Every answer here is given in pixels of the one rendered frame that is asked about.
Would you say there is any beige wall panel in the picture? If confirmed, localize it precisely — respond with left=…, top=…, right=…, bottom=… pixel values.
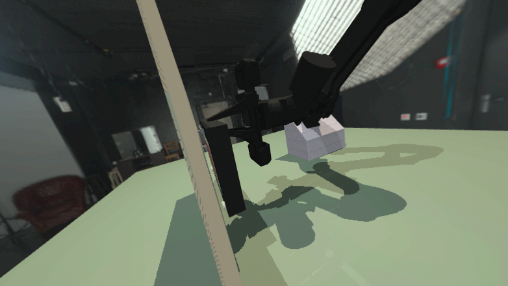
left=136, top=0, right=243, bottom=286

